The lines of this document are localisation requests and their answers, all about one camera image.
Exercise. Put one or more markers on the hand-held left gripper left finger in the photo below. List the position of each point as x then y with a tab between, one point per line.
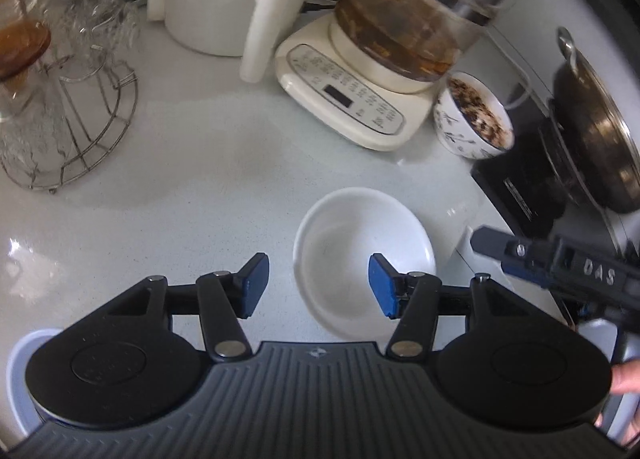
254	286

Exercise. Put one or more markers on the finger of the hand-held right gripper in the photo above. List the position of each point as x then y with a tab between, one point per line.
505	246

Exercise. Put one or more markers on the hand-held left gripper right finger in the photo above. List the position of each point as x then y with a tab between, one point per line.
382	289

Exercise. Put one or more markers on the white bowl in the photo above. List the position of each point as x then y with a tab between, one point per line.
360	239

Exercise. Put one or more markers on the person's right hand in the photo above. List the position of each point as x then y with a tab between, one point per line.
627	376

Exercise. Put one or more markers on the black gas stove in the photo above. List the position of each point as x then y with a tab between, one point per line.
520	174

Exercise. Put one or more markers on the floral bowl with food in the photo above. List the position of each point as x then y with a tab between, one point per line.
470	129

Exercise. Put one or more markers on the steel wok with glass lid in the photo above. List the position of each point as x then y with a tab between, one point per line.
605	139

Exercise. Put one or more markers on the cream electric kettle base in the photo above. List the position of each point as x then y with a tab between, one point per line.
330	89

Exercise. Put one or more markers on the glass kettle with brown tea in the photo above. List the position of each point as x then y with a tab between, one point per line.
425	4

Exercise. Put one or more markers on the white cooking pot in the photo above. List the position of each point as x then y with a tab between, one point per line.
210	4

